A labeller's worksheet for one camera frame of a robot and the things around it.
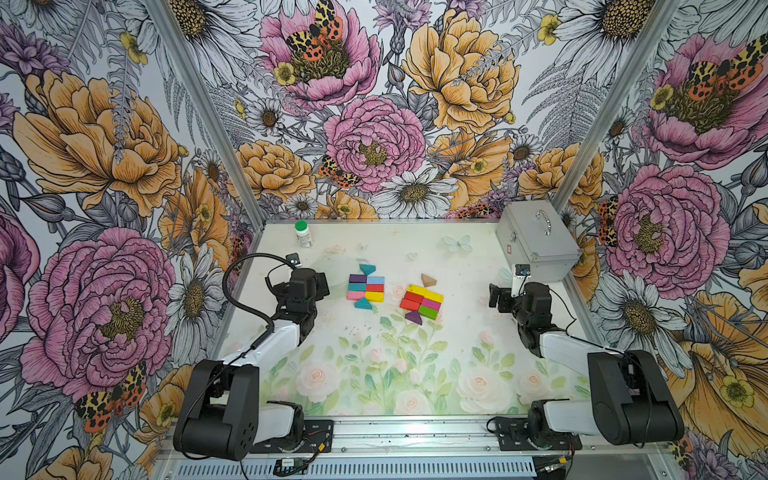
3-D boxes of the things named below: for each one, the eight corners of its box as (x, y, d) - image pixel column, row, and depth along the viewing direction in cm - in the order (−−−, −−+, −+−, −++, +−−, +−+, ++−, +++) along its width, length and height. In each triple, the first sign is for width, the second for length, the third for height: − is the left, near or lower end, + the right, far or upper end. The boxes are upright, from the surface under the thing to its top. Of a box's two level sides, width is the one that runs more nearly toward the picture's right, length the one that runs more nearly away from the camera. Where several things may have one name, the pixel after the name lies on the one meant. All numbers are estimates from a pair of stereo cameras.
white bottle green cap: (297, 248, 114) (291, 233, 108) (300, 235, 118) (295, 220, 112) (311, 248, 114) (307, 233, 108) (314, 235, 118) (310, 220, 112)
